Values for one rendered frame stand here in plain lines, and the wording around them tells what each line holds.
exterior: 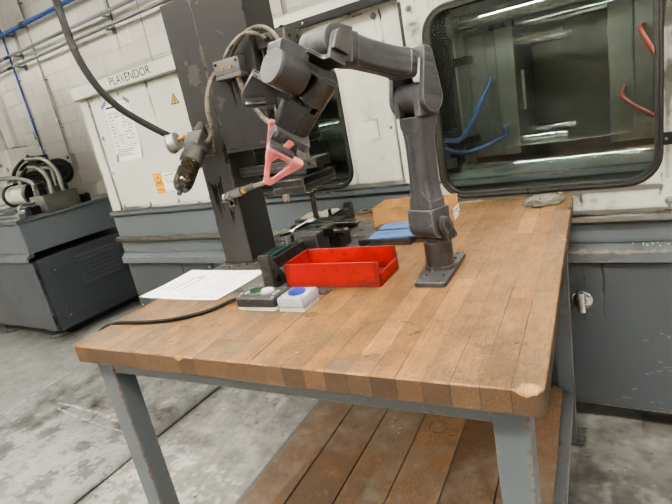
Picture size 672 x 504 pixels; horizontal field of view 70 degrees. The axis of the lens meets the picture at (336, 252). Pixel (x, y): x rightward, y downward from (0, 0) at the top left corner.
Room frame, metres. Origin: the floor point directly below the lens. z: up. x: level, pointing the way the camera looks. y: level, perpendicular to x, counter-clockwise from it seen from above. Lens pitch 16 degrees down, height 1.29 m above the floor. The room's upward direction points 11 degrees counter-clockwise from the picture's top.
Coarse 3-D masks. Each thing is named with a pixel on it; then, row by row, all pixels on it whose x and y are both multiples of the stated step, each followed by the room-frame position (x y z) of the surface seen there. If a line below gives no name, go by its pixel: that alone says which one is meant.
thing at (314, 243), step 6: (348, 234) 1.42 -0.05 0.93; (288, 240) 1.31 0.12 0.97; (306, 240) 1.28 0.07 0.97; (312, 240) 1.27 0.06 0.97; (318, 240) 1.27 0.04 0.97; (324, 240) 1.30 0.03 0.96; (330, 240) 1.40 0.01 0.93; (336, 240) 1.39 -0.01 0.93; (342, 240) 1.38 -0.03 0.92; (348, 240) 1.42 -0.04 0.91; (306, 246) 1.28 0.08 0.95; (312, 246) 1.27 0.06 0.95; (318, 246) 1.26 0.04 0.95; (324, 246) 1.29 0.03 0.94; (330, 246) 1.40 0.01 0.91; (336, 246) 1.39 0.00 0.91; (342, 246) 1.38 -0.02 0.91
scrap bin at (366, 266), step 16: (304, 256) 1.21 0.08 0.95; (320, 256) 1.21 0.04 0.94; (336, 256) 1.18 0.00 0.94; (352, 256) 1.16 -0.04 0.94; (368, 256) 1.14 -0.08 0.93; (384, 256) 1.12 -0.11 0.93; (288, 272) 1.12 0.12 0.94; (304, 272) 1.10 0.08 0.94; (320, 272) 1.08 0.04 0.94; (336, 272) 1.06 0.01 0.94; (352, 272) 1.04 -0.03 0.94; (368, 272) 1.02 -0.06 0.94; (384, 272) 1.03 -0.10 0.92
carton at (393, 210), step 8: (384, 200) 1.62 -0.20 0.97; (392, 200) 1.62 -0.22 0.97; (400, 200) 1.60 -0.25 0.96; (408, 200) 1.59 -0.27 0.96; (448, 200) 1.52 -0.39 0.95; (456, 200) 1.51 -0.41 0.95; (376, 208) 1.52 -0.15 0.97; (384, 208) 1.51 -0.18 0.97; (392, 208) 1.49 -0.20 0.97; (400, 208) 1.48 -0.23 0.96; (408, 208) 1.47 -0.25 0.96; (456, 208) 1.49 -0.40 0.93; (376, 216) 1.52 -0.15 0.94; (384, 216) 1.51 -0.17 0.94; (392, 216) 1.50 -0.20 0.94; (400, 216) 1.48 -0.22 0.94; (456, 216) 1.48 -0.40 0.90; (376, 224) 1.53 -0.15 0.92
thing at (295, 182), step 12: (300, 156) 1.36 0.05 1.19; (312, 156) 1.37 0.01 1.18; (324, 156) 1.35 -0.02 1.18; (240, 168) 1.44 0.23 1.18; (252, 168) 1.41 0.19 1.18; (264, 168) 1.39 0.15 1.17; (276, 168) 1.37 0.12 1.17; (300, 168) 1.33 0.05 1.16; (312, 168) 1.35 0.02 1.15; (324, 168) 1.39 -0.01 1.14; (288, 180) 1.28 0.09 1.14; (300, 180) 1.26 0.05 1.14; (312, 180) 1.30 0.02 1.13; (324, 180) 1.35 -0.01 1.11; (276, 192) 1.30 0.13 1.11; (288, 192) 1.28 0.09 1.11; (300, 192) 1.34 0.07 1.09
